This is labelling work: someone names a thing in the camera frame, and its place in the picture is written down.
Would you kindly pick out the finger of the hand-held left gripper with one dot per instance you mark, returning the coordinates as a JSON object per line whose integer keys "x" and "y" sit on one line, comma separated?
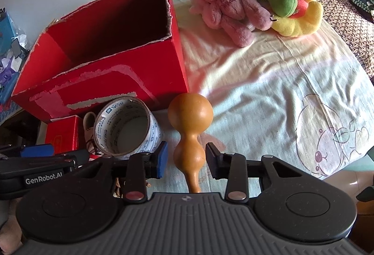
{"x": 38, "y": 151}

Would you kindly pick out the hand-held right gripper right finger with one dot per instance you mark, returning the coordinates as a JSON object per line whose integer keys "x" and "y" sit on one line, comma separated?
{"x": 214, "y": 161}

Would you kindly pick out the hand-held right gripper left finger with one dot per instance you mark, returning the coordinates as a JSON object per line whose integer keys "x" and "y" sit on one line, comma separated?
{"x": 162, "y": 160}

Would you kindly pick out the printed packing tape roll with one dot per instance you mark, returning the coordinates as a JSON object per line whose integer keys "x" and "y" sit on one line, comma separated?
{"x": 154, "y": 132}

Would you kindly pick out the small red box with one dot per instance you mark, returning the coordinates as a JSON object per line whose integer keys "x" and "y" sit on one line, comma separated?
{"x": 62, "y": 132}

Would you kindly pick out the brown dried gourd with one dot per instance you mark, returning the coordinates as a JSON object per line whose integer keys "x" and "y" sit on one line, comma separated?
{"x": 190, "y": 111}

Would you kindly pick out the large red cardboard box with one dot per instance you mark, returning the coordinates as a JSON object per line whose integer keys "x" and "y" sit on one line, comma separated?
{"x": 117, "y": 88}

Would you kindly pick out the blue pencil case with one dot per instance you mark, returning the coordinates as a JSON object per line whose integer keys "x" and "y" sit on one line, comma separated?
{"x": 5, "y": 95}

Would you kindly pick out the purple toy figure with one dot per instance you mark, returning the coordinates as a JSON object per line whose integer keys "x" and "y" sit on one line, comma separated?
{"x": 5, "y": 73}

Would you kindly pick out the clear plastic bag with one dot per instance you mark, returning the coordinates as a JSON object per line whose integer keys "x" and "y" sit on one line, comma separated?
{"x": 22, "y": 38}

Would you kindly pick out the blue package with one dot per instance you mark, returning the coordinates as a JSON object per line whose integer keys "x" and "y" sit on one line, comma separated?
{"x": 7, "y": 24}

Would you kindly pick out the dark green cloth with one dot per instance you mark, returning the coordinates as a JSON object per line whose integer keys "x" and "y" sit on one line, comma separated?
{"x": 365, "y": 193}

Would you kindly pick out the light pink plush toy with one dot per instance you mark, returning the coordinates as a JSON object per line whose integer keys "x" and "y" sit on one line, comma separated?
{"x": 195, "y": 6}

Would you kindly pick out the yellow plush toy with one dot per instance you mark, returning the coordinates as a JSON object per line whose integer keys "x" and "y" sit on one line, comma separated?
{"x": 298, "y": 24}

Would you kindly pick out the pink teddy bear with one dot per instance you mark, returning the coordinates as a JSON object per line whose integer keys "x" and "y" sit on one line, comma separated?
{"x": 228, "y": 0}

